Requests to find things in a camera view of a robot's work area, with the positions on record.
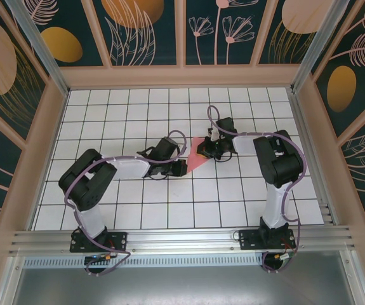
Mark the slotted grey cable duct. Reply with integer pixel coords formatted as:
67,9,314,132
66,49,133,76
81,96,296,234
23,256,265,268

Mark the long aluminium mounting rail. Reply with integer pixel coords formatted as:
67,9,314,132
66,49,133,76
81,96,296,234
9,225,356,255

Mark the aluminium corner post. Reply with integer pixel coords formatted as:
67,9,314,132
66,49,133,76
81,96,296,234
289,0,351,93
4,0,70,96

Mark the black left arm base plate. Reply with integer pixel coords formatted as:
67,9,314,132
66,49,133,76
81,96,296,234
70,231,129,254

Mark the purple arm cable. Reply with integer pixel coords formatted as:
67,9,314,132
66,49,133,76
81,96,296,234
206,105,307,275
64,130,189,277

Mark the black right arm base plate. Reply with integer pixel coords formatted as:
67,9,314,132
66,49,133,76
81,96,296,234
238,229,296,252

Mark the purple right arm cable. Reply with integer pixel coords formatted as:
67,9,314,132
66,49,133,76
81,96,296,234
206,105,307,275

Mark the aluminium side rail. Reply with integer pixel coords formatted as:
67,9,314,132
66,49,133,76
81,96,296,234
288,90,340,226

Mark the small controller board with LEDs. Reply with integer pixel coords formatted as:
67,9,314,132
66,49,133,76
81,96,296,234
84,253,112,264

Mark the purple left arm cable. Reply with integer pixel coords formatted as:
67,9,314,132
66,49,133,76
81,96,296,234
64,130,189,277

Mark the pink cloth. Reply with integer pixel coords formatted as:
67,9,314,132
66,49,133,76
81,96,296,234
185,136,215,175

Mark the small connector with orange plug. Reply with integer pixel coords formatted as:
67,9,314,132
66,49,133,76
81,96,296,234
274,252,297,262

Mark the grey metal panel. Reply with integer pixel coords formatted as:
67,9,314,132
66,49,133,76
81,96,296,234
10,266,361,305

